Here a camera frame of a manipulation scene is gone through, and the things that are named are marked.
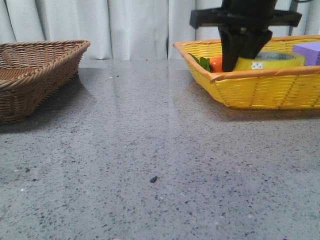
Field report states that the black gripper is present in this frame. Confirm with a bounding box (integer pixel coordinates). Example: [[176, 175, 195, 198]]
[[189, 0, 302, 72]]

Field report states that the yellow tape roll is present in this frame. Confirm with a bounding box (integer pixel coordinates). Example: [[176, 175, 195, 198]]
[[233, 51, 306, 71]]

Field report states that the orange toy carrot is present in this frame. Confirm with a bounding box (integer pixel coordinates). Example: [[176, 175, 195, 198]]
[[189, 53, 223, 73]]

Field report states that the purple foam block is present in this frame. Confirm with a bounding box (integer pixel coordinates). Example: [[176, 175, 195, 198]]
[[292, 41, 320, 66]]

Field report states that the yellow woven basket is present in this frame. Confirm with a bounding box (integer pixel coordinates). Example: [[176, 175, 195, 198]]
[[174, 39, 320, 109]]

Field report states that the white curtain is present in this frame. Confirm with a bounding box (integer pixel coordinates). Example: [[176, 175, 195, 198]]
[[0, 0, 320, 61]]

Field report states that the brown wicker basket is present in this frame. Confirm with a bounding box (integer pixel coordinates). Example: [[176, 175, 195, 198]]
[[0, 40, 91, 125]]

